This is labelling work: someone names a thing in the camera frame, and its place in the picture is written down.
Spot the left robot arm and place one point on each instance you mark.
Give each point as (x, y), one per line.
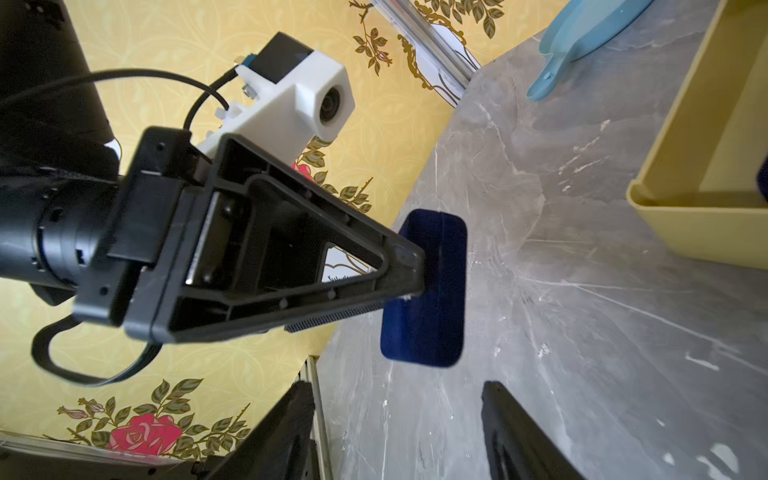
(59, 168)

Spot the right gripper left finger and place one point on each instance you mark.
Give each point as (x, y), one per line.
(278, 447)

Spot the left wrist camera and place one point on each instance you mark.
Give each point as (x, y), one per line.
(299, 94)

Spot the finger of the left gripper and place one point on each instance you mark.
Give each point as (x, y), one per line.
(326, 318)

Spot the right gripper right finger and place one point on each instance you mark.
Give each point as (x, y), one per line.
(517, 448)

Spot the three-drawer storage cabinet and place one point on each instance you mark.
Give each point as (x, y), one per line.
(698, 189)

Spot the navy brooch box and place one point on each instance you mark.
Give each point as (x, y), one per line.
(428, 329)

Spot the blue dustpan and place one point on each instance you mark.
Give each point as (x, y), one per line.
(581, 27)

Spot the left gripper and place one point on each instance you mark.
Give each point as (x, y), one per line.
(254, 247)

